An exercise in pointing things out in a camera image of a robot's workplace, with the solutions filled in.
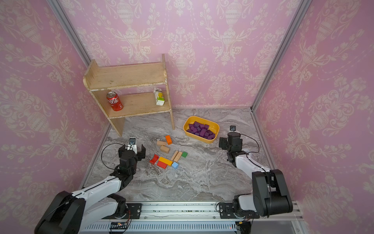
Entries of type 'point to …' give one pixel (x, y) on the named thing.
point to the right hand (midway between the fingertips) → (230, 137)
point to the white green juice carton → (159, 97)
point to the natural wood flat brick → (164, 148)
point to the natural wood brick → (161, 143)
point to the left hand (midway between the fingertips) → (134, 145)
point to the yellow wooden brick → (165, 161)
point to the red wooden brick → (154, 159)
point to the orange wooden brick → (169, 140)
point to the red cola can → (115, 101)
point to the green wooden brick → (184, 154)
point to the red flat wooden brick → (161, 165)
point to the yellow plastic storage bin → (201, 129)
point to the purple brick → (196, 124)
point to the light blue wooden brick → (175, 165)
